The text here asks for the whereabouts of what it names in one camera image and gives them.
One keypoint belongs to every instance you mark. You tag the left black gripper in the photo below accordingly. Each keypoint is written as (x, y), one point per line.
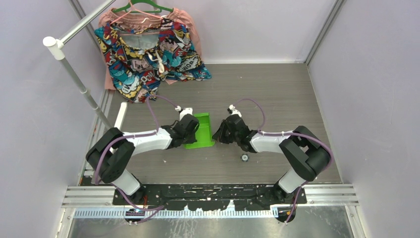
(193, 140)

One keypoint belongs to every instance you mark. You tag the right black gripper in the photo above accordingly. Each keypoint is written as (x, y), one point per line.
(219, 136)

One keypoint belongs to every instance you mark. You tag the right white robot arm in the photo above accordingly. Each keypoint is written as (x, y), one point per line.
(306, 154)

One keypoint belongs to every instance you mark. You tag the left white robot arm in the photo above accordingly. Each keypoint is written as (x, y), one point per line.
(110, 156)

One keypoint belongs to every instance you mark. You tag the colorful patterned shirt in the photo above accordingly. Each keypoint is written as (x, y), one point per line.
(140, 52)

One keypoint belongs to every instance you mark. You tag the green clothes hanger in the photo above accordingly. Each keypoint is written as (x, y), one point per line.
(147, 6)

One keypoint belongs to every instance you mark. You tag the metal clothes rack pole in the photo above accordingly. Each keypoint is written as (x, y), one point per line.
(55, 47)

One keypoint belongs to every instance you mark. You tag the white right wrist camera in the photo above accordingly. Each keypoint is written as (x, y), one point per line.
(233, 111)

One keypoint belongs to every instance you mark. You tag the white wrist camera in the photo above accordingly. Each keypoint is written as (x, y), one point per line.
(233, 111)
(184, 111)

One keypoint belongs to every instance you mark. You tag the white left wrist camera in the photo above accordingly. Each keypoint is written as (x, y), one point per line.
(184, 111)

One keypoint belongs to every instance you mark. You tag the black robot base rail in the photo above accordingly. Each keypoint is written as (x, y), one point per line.
(207, 196)

